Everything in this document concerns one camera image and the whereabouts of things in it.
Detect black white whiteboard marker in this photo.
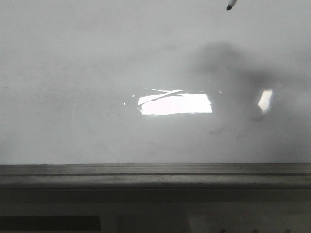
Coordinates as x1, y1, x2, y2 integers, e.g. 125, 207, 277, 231
226, 0, 238, 11

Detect white whiteboard with metal frame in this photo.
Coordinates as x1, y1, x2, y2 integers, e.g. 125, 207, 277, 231
0, 0, 311, 190

